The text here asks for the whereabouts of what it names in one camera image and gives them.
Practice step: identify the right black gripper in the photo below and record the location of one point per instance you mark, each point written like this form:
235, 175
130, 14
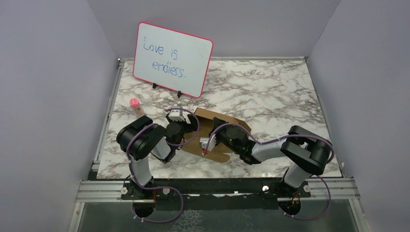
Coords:
217, 131

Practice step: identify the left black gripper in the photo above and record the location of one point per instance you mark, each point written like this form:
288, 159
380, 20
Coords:
189, 127

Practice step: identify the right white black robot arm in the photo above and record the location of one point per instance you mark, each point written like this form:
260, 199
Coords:
309, 152

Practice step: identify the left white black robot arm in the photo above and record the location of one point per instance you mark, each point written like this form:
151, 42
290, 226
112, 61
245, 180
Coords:
144, 137

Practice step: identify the pink capped small bottle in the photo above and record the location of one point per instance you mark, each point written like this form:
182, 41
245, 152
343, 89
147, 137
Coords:
136, 107

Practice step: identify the pink framed whiteboard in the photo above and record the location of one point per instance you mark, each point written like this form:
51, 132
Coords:
172, 59

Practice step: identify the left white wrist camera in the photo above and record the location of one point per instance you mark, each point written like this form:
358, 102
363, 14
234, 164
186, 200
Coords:
176, 115

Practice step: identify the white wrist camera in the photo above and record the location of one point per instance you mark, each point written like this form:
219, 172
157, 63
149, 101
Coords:
207, 144
176, 115

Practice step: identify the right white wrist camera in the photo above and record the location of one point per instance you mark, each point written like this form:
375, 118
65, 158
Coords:
207, 144

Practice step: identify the aluminium front frame rail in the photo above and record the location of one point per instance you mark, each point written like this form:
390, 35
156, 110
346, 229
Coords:
111, 192

